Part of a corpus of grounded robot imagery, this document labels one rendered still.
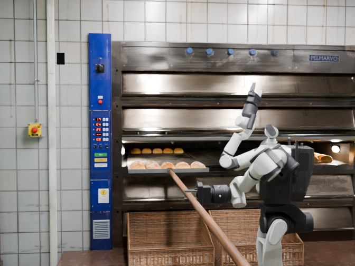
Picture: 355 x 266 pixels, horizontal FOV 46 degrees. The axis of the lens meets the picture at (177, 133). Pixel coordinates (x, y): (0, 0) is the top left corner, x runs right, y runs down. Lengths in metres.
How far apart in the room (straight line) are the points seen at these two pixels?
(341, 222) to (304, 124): 0.83
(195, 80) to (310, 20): 1.00
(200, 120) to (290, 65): 0.81
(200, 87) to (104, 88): 0.70
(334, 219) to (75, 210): 1.99
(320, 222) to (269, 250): 1.19
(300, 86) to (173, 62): 0.99
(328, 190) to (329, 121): 0.54
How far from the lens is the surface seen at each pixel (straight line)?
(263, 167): 1.84
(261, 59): 3.26
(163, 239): 3.14
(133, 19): 3.15
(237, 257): 1.17
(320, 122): 3.39
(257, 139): 3.07
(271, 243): 2.36
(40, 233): 3.27
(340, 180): 3.53
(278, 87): 3.27
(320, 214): 3.51
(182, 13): 3.18
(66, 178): 3.15
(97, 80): 3.07
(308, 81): 3.38
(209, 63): 3.16
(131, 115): 3.09
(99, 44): 3.09
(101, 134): 3.06
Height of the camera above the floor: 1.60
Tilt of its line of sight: 3 degrees down
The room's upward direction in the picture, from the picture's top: straight up
